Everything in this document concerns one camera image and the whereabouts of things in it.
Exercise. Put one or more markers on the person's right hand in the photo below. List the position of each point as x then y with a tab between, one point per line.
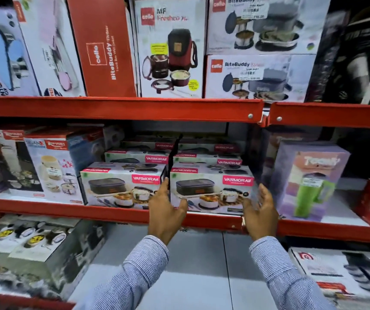
262	221

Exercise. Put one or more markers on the person's left hand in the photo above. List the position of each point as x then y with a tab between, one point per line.
164	216

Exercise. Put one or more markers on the person's left thumb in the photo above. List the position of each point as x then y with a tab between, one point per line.
181	209

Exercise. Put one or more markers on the person's right thumb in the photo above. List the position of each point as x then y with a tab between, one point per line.
248	211

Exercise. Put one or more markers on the white lunch box carton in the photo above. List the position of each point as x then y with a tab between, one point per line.
210	187

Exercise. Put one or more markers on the person's right forearm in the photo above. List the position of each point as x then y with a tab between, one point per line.
285	277

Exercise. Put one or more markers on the person's left forearm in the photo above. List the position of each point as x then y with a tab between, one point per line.
133	277

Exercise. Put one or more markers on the black shelf divider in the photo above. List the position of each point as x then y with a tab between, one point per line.
173	154

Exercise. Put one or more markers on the grey metal shelf board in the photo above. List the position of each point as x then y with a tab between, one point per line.
204	267

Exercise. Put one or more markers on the stack of white cartons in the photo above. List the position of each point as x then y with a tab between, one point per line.
120	185

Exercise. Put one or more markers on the purple carton with green mug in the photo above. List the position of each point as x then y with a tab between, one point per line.
311	180

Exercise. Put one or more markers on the short red shelf beam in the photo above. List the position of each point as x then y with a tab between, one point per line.
333	232
330	115

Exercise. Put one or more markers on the long red shelf beam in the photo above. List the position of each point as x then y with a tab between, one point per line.
75	211
120	109

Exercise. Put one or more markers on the blue carton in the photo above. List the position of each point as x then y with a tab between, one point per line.
86	148

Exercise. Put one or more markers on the white carton with black containers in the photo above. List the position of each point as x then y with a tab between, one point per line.
343	277

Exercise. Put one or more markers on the carton with cream lunch containers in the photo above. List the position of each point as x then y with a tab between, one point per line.
54	167

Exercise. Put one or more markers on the carton with grey lunch bag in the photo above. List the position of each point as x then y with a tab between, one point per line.
262	25
259	77

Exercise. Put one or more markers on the grey carton with yellow bowls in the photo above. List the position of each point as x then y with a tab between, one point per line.
33	251

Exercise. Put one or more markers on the carton with maroon lunch bag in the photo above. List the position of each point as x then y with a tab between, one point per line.
170	51

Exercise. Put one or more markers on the dark narrow carton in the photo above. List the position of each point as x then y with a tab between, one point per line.
325	54

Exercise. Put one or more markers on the red label steel tiffin carton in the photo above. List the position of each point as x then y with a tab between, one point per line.
13	158

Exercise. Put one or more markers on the red lunch box carton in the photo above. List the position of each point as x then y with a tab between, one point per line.
102	48

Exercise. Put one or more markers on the black bottle carton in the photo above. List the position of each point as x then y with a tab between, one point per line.
359	61

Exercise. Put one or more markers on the pale pink carton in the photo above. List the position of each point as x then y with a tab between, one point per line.
51	45

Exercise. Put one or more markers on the lavender appliance carton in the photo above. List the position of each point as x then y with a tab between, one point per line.
4	58

